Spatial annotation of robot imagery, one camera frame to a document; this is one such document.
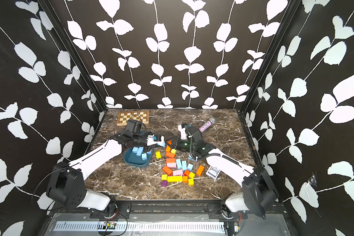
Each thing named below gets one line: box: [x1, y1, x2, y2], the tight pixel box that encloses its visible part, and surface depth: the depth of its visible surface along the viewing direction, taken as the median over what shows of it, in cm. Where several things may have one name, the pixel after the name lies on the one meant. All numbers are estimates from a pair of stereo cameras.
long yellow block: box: [167, 175, 183, 183], surface depth 86 cm
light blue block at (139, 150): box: [131, 146, 152, 161], surface depth 95 cm
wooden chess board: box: [116, 110, 150, 126], surface depth 114 cm
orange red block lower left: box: [162, 165, 173, 175], surface depth 88 cm
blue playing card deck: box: [205, 165, 221, 180], surface depth 88 cm
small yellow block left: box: [154, 150, 162, 160], surface depth 96 cm
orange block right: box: [195, 164, 205, 177], surface depth 90 cm
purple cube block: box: [161, 180, 168, 188], surface depth 84 cm
